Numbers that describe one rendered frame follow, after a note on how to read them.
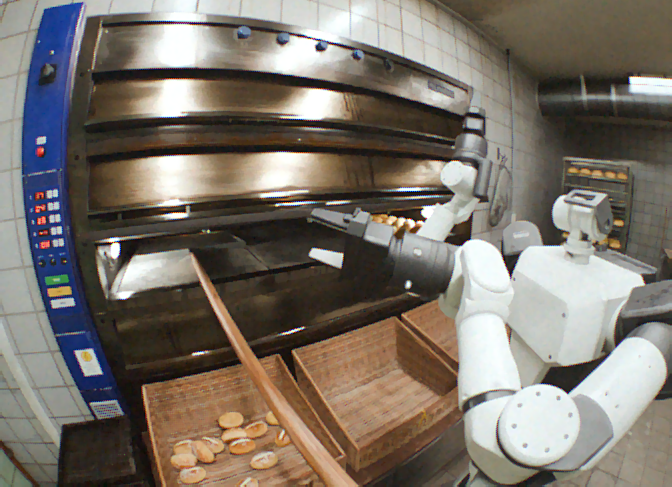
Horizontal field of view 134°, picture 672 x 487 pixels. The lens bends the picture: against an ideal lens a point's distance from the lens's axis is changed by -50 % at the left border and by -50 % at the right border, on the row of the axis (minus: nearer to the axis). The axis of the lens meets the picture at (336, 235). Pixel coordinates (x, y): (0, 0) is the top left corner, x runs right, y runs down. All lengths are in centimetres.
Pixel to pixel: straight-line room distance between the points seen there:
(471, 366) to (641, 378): 20
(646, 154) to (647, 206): 74
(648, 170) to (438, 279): 478
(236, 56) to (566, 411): 112
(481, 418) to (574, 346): 25
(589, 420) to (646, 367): 11
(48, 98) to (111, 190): 37
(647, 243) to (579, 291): 461
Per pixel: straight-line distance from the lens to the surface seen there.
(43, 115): 102
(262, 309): 109
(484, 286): 37
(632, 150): 507
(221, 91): 99
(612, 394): 35
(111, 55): 106
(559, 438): 28
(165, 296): 100
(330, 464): 39
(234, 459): 116
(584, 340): 50
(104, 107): 98
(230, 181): 94
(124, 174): 95
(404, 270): 40
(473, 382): 32
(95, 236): 82
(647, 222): 505
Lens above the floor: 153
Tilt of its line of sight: 12 degrees down
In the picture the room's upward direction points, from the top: straight up
